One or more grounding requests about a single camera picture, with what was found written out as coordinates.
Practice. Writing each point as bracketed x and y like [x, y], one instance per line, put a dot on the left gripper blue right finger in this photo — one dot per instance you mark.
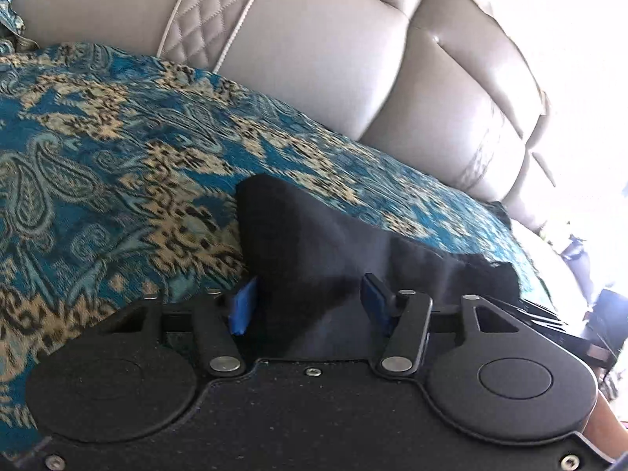
[402, 317]

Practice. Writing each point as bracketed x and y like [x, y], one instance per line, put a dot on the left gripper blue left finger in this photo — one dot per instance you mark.
[218, 320]

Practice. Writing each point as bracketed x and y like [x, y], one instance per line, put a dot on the blue paisley sofa throw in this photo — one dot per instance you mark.
[118, 176]

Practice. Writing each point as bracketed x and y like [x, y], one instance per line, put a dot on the black pants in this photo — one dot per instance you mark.
[308, 260]

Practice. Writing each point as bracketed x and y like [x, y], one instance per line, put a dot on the right hand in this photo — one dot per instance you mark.
[605, 431]

